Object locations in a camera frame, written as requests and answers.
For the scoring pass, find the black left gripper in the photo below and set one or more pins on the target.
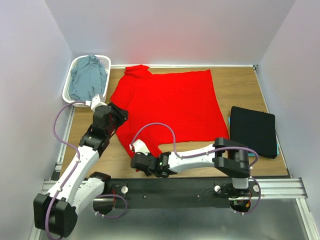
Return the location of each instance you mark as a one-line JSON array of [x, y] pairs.
[[121, 115]]

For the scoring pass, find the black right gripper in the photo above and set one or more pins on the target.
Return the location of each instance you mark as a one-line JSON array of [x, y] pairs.
[[148, 173]]

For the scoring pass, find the red t shirt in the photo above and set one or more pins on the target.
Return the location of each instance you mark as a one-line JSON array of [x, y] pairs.
[[161, 104]]

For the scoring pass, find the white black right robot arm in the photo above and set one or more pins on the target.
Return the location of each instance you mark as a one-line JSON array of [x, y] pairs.
[[227, 156]]

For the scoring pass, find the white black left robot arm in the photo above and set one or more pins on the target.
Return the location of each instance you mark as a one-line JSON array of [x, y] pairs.
[[56, 212]]

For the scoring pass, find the grey-blue t shirt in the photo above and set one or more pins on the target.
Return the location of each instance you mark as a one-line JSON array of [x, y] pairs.
[[88, 78]]

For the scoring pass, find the white table edge strip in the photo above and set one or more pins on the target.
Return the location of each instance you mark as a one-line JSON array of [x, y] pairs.
[[162, 66]]

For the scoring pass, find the white plastic laundry basket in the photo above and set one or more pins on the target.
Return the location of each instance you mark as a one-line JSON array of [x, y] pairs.
[[65, 93]]

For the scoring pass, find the folded teal t shirt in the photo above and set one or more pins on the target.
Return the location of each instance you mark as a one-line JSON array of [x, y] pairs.
[[250, 154]]

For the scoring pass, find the folded black t shirt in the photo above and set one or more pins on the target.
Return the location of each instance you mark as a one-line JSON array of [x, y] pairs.
[[254, 129]]

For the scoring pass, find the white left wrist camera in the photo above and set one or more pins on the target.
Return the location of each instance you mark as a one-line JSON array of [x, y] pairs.
[[96, 101]]

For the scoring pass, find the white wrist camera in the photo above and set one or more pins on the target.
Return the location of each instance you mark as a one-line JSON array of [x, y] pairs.
[[139, 146], [96, 101]]

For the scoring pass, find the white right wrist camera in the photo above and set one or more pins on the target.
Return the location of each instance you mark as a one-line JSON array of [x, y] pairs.
[[139, 146]]

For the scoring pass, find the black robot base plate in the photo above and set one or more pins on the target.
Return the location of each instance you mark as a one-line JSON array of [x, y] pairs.
[[172, 193]]

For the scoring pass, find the aluminium frame rail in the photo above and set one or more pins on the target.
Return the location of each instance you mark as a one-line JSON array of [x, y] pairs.
[[267, 188]]

